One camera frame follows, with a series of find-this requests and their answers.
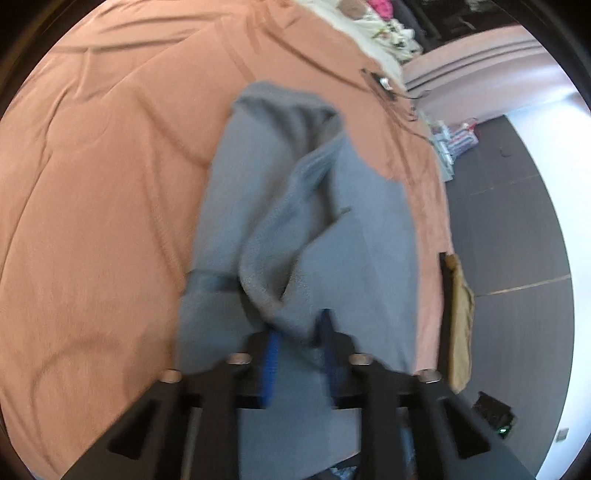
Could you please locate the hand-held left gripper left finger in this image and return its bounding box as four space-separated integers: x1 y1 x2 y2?
60 330 282 480

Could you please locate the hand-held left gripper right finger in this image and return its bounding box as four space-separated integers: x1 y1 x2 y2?
316 308 539 480

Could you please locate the grey t-shirt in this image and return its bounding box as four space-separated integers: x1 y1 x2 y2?
175 80 421 480

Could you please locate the black folded garment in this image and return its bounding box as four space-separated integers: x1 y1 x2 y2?
438 251 455 384

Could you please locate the tan folded garment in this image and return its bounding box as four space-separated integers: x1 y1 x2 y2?
445 253 476 393

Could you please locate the black device green light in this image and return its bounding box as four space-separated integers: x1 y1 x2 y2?
473 391 517 437

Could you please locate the orange blanket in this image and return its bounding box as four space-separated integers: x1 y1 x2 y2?
0 0 455 480

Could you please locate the striped gift bag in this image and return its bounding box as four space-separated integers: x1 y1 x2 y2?
445 119 481 160

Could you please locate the pink curtain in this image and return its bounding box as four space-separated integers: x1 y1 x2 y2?
402 23 555 123

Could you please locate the bear print pillow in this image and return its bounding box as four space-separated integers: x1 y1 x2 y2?
318 0 423 61

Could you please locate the thin black looped cable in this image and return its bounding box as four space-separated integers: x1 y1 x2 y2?
388 88 432 139

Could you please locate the black square frame device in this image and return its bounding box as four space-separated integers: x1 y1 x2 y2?
362 68 400 100

